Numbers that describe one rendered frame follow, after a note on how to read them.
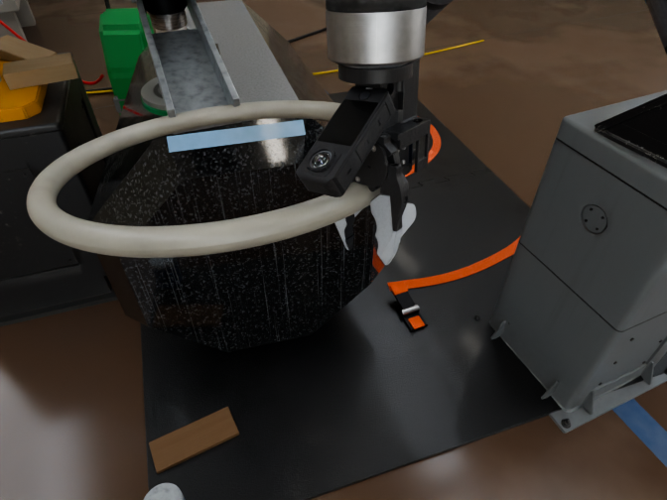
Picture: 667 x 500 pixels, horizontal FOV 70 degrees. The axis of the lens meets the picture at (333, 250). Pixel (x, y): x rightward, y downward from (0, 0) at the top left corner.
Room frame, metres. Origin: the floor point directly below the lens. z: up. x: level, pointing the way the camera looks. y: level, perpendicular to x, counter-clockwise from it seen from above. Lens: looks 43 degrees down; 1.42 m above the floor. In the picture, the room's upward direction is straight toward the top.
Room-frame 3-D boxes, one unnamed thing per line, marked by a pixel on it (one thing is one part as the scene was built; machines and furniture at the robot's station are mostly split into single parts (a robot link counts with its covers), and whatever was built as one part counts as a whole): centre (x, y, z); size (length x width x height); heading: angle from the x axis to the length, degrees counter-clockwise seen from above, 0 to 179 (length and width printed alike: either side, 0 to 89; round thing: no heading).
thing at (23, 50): (1.68, 1.08, 0.80); 0.20 x 0.10 x 0.05; 71
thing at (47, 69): (1.50, 0.93, 0.81); 0.20 x 0.10 x 0.05; 117
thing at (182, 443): (0.66, 0.42, 0.02); 0.25 x 0.10 x 0.01; 118
